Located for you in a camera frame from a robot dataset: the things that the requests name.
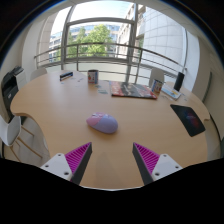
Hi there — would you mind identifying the small black box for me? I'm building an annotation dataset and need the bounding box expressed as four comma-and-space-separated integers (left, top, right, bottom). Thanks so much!
59, 71, 74, 82

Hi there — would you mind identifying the black mouse pad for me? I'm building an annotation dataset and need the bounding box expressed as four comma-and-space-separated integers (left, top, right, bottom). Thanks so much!
170, 104, 207, 138

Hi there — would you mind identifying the blue and red printed cup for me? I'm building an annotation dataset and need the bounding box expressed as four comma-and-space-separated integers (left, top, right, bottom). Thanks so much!
87, 69, 99, 85

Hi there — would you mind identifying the white chair with wooden legs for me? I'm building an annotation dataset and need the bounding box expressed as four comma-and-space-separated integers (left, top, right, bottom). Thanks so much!
0, 114, 44, 164

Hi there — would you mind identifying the black cylinder bottle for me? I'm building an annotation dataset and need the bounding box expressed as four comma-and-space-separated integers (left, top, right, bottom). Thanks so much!
173, 71, 185, 92

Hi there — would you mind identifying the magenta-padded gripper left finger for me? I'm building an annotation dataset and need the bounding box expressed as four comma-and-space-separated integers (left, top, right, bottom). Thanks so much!
40, 142, 93, 185

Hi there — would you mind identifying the red magazine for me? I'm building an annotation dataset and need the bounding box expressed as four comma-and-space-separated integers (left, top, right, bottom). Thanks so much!
110, 80, 158, 100

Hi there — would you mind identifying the black and white printer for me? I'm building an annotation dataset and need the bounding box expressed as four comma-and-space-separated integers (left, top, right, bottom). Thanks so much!
1, 66, 28, 122

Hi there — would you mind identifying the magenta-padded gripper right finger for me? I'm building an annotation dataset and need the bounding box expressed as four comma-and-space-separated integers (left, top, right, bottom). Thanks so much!
132, 142, 184, 186

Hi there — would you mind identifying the grey metal balcony railing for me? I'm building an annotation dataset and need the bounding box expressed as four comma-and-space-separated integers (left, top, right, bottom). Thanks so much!
33, 42, 188, 84

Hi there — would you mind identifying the pink and lilac computer mouse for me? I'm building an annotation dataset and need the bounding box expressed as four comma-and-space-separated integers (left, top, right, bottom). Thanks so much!
86, 112, 119, 135

